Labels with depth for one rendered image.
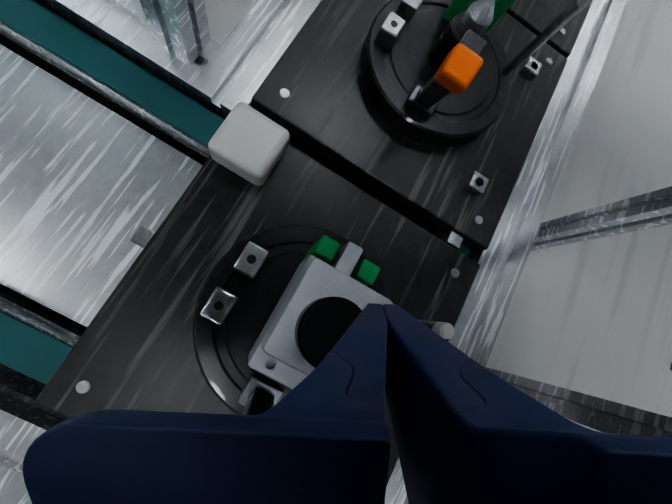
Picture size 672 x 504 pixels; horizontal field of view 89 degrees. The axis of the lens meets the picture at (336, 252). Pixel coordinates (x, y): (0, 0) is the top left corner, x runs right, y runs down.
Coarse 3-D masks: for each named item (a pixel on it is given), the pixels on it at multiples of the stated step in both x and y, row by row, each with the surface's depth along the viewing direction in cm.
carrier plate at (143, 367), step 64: (192, 192) 25; (256, 192) 26; (320, 192) 28; (192, 256) 25; (384, 256) 28; (448, 256) 29; (128, 320) 23; (192, 320) 24; (448, 320) 29; (64, 384) 22; (128, 384) 22; (192, 384) 23
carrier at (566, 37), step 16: (528, 0) 36; (544, 0) 37; (560, 0) 37; (592, 0) 39; (512, 16) 36; (528, 16) 36; (544, 16) 36; (576, 16) 38; (560, 32) 36; (576, 32) 37; (560, 48) 36
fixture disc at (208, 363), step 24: (264, 240) 24; (288, 240) 24; (312, 240) 25; (336, 240) 25; (216, 264) 23; (264, 264) 24; (288, 264) 24; (240, 288) 23; (264, 288) 23; (384, 288) 26; (240, 312) 23; (264, 312) 23; (216, 336) 22; (240, 336) 23; (216, 360) 22; (240, 360) 22; (216, 384) 22; (240, 384) 22; (240, 408) 22
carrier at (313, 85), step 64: (384, 0) 32; (448, 0) 31; (512, 0) 27; (576, 0) 24; (320, 64) 29; (384, 64) 28; (512, 64) 30; (320, 128) 28; (384, 128) 30; (448, 128) 29; (512, 128) 33; (384, 192) 30; (448, 192) 30
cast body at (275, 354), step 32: (352, 256) 19; (288, 288) 18; (320, 288) 15; (352, 288) 15; (288, 320) 14; (320, 320) 14; (352, 320) 14; (256, 352) 17; (288, 352) 14; (320, 352) 13; (288, 384) 17
